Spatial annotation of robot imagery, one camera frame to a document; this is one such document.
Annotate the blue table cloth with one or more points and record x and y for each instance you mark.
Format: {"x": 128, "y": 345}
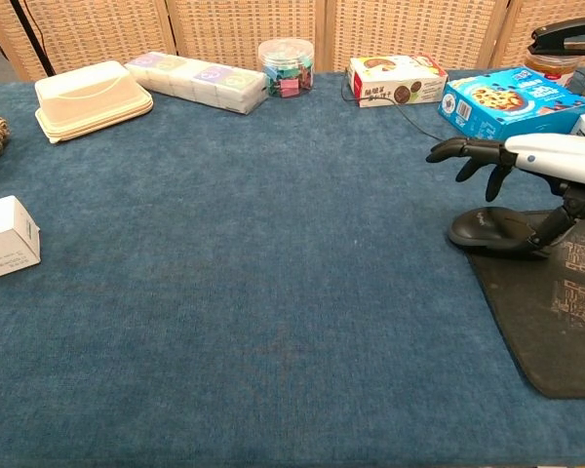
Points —
{"x": 273, "y": 302}

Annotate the black mouse pad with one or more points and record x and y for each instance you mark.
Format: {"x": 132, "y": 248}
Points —
{"x": 541, "y": 317}

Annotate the clear jar of binder clips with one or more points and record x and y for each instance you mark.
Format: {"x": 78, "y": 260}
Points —
{"x": 286, "y": 68}

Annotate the black computer mouse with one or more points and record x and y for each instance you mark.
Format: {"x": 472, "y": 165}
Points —
{"x": 487, "y": 229}

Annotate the white cardboard box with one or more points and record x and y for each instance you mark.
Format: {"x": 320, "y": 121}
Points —
{"x": 5, "y": 239}

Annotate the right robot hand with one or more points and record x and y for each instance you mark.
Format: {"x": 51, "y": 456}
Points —
{"x": 556, "y": 156}

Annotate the wrapped tissue multipack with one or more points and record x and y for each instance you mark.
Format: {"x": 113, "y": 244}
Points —
{"x": 200, "y": 83}

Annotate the black tripod stand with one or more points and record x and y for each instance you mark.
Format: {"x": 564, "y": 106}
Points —
{"x": 29, "y": 29}

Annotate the blue cookie box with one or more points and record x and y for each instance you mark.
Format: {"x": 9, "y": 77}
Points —
{"x": 507, "y": 112}

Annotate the beige lidded food container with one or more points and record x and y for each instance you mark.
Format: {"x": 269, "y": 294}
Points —
{"x": 90, "y": 100}

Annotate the wicker folding screen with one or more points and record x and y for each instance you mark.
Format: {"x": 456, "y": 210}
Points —
{"x": 244, "y": 24}

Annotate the white red cookie box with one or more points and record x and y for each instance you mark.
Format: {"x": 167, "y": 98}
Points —
{"x": 395, "y": 83}

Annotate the black stapler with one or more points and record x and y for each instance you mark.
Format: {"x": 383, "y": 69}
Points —
{"x": 565, "y": 36}

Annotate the red-labelled spread jar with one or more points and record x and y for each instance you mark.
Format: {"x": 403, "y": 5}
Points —
{"x": 551, "y": 68}

